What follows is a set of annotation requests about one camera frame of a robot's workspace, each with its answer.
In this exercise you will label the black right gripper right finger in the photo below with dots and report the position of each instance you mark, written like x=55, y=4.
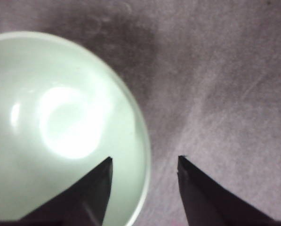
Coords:
x=209, y=203

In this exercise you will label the green ceramic bowl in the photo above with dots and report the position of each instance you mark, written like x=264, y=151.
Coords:
x=62, y=112

